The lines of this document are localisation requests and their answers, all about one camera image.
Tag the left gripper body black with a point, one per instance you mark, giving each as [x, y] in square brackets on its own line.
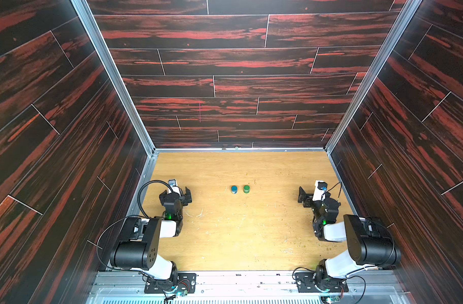
[183, 201]

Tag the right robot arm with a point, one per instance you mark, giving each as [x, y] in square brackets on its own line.
[370, 244]

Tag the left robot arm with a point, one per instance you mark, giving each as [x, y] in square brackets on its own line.
[136, 248]

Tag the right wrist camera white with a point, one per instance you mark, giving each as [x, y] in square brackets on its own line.
[320, 190]

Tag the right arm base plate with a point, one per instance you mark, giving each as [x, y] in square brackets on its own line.
[309, 282]

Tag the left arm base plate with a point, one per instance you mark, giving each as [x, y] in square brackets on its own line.
[182, 283]

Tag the front aluminium rail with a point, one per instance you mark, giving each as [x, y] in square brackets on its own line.
[249, 287]

